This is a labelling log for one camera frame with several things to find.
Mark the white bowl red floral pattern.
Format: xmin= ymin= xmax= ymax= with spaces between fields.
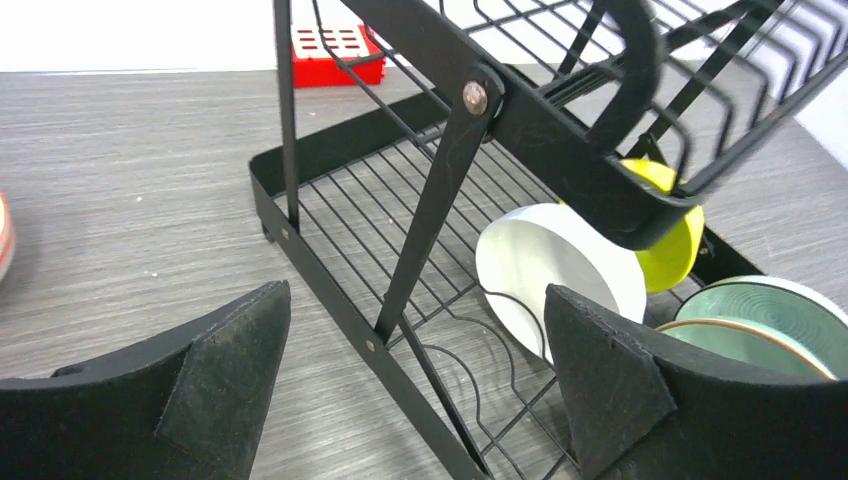
xmin=0 ymin=194 xmax=17 ymax=280

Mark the yellow-green bowl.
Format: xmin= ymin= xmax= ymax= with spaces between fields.
xmin=622 ymin=159 xmax=705 ymax=293

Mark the red box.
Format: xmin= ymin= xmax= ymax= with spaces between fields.
xmin=291 ymin=24 xmax=386 ymax=89

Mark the celadon bowl with flower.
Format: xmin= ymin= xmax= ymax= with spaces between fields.
xmin=655 ymin=317 xmax=838 ymax=380

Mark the white ribbed bowl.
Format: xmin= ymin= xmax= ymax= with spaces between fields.
xmin=475 ymin=203 xmax=647 ymax=363

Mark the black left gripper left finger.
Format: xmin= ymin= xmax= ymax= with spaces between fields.
xmin=1 ymin=281 xmax=291 ymax=479

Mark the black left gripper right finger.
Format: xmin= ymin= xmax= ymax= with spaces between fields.
xmin=544 ymin=285 xmax=847 ymax=479

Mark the black wire dish rack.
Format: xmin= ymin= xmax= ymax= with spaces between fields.
xmin=249 ymin=1 xmax=847 ymax=479

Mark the mint textured bowl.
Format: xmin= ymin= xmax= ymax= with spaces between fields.
xmin=675 ymin=275 xmax=847 ymax=379

